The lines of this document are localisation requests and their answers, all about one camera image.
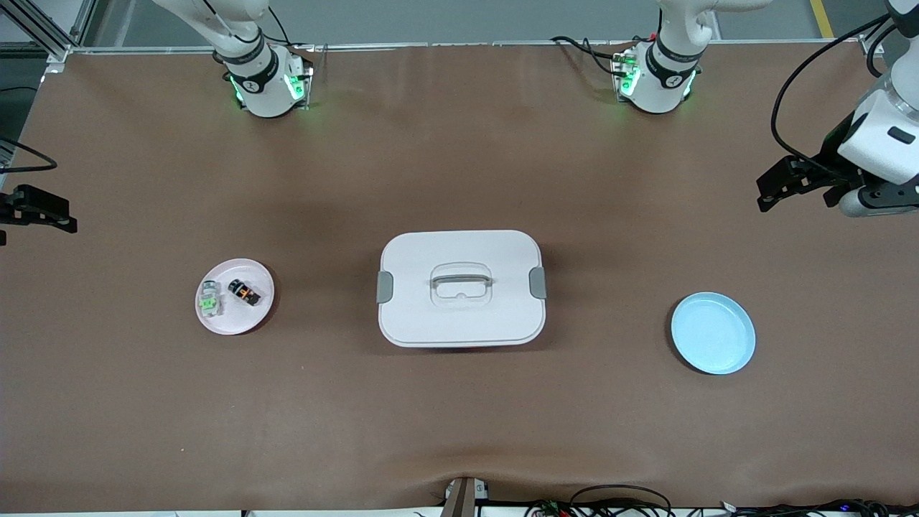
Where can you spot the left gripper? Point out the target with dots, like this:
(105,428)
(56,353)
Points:
(828,162)

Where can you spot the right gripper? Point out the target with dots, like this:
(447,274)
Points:
(29,204)

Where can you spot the orange and black switch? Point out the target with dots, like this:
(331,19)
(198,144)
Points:
(244,291)

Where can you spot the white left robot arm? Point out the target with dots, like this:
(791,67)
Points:
(671,79)

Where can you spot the light blue round plate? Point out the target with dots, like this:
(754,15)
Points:
(718,334)

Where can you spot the pink round plate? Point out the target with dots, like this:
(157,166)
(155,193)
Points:
(248,319)

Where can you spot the white lidded box grey clips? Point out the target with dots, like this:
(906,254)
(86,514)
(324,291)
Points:
(459,323)

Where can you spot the brown table mat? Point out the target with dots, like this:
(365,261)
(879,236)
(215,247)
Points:
(459,431)

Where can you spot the aluminium frame profile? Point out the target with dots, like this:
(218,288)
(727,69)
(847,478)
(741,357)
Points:
(871,47)
(57,52)

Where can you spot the green and clear switch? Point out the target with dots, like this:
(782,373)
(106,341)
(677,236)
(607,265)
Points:
(210,301)

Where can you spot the metal table edge bracket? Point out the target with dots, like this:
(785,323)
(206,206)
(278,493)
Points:
(463,499)

